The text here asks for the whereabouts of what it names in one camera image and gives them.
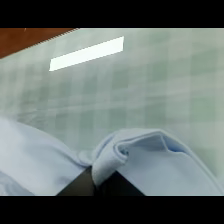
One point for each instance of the light blue shirt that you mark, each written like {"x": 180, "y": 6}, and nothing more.
{"x": 160, "y": 166}

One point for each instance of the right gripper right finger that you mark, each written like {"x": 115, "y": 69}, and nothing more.
{"x": 118, "y": 186}

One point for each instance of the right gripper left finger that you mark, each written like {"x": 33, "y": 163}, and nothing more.
{"x": 79, "y": 186}

